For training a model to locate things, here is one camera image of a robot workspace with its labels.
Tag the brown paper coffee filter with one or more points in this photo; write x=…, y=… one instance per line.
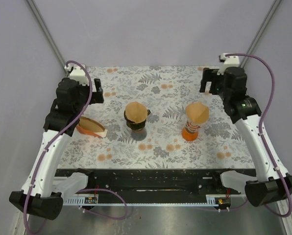
x=197, y=112

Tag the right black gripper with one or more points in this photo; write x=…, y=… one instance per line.
x=209, y=75

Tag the dark green round lid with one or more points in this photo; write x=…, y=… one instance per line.
x=136, y=126

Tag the paper filter holder box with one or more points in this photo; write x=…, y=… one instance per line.
x=82, y=131

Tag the floral patterned mat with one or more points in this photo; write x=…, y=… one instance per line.
x=165, y=91

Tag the stack of brown filters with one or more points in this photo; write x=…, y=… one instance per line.
x=91, y=125

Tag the orange glass carafe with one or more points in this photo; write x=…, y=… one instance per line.
x=188, y=136

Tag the white slotted cable duct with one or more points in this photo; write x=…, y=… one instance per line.
x=109, y=200

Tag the clear glass dripper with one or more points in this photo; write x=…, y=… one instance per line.
x=192, y=126

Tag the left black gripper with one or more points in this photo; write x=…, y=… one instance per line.
x=97, y=97

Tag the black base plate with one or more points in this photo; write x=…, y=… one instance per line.
x=153, y=182

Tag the dark green glass server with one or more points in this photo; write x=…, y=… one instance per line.
x=138, y=135

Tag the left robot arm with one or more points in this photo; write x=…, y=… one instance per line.
x=38, y=196

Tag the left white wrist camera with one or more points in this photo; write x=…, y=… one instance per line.
x=76, y=73

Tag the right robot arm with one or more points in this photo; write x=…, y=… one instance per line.
x=272, y=182

